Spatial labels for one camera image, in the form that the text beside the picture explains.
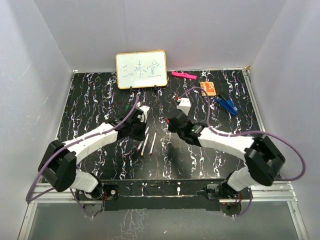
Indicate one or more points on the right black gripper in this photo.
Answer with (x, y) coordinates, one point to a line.
(171, 129)

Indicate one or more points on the red pen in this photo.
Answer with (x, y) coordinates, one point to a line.
(153, 144)

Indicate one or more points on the black front mounting bar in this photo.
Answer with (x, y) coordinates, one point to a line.
(171, 194)

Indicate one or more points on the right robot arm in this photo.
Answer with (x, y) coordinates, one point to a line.
(262, 158)

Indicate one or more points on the white board with yellow frame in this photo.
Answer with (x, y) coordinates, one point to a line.
(144, 69)

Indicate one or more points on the pink plastic clip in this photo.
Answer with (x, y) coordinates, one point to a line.
(183, 75)

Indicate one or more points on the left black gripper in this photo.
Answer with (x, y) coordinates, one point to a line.
(141, 137)

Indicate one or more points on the blue stapler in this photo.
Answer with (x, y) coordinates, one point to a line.
(227, 103)

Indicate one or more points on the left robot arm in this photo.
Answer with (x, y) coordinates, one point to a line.
(59, 163)

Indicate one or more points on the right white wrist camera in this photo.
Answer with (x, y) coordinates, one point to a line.
(184, 105)

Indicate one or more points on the yellow pen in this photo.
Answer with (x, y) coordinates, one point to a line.
(144, 145)

